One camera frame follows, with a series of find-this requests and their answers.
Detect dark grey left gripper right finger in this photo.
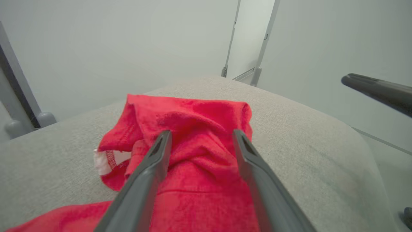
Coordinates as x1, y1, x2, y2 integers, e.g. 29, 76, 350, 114
233, 129, 317, 232

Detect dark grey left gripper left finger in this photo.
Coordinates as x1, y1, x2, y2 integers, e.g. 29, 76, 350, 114
93, 130, 172, 232

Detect red shorts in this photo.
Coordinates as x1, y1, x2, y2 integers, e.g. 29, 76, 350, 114
5, 93, 261, 232

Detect grey partition frame post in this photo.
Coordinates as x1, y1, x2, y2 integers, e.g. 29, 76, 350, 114
250, 0, 280, 87

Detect grey double partition post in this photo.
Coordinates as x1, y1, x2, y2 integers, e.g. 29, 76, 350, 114
0, 22, 57, 140

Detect grey frame base rail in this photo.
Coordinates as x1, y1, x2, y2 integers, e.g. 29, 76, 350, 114
232, 67, 256, 82

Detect thin grey partition post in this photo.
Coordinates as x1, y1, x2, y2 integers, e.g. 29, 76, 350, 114
221, 0, 241, 78

